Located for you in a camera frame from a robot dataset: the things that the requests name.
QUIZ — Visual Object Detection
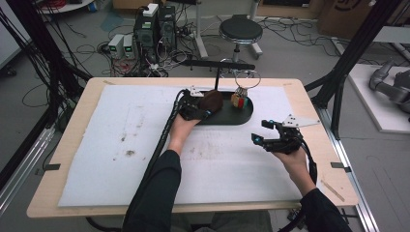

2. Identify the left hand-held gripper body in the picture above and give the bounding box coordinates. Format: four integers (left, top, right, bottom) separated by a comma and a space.
178, 84, 208, 122

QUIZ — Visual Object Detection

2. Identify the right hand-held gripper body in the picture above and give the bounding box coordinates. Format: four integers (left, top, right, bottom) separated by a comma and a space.
266, 113, 322, 155

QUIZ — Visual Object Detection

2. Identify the brown pouch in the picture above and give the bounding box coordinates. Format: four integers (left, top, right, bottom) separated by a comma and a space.
197, 90, 224, 114

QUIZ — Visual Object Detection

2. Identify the black key rack with tray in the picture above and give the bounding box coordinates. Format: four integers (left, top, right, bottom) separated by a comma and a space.
181, 59, 256, 127

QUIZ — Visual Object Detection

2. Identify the key ring with colourful tags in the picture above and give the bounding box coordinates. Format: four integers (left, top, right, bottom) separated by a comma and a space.
230, 69, 262, 109

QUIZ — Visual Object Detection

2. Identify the person's right hand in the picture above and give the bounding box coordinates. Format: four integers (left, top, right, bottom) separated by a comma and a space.
272, 147, 318, 197

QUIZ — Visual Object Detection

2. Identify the person's left hand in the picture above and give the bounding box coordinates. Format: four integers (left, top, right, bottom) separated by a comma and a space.
166, 113, 202, 158

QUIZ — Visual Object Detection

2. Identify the white table leg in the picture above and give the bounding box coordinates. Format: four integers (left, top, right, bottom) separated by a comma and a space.
192, 0, 210, 60

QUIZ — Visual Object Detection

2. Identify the black computer tower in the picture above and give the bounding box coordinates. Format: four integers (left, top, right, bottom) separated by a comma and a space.
132, 13, 161, 64
159, 5, 178, 52

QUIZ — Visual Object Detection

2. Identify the grey power supply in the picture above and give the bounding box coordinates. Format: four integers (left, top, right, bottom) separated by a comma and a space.
123, 34, 136, 60
107, 34, 126, 60

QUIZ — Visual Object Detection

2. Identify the black round stool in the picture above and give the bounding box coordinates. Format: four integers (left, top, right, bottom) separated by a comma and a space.
219, 14, 264, 79

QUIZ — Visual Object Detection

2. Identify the white platform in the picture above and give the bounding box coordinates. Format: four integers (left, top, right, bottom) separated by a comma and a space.
347, 63, 410, 135

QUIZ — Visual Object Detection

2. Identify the white foam mat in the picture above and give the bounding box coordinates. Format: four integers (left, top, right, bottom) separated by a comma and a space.
57, 83, 304, 208

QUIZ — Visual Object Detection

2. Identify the white box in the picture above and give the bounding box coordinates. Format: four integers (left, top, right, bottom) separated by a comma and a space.
142, 3, 160, 18

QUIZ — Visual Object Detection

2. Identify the cardboard box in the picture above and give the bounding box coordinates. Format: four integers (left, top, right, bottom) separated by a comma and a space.
316, 0, 410, 42

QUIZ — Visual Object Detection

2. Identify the white round table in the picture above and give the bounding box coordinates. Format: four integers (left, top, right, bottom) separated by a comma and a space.
38, 0, 95, 15

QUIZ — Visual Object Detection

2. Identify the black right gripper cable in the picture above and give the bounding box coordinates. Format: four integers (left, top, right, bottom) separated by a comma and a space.
276, 136, 319, 232

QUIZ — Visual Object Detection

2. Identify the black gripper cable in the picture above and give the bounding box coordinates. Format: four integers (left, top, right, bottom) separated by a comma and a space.
276, 136, 319, 232
140, 88, 191, 197

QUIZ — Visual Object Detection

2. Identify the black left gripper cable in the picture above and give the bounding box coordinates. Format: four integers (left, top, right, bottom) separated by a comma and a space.
140, 88, 191, 197

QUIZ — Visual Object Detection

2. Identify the aluminium rail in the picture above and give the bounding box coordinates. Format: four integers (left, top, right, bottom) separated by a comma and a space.
0, 126, 56, 216
315, 106, 382, 232

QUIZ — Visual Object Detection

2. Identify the black frame post with cables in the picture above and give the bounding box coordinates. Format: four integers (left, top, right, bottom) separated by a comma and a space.
0, 0, 93, 133

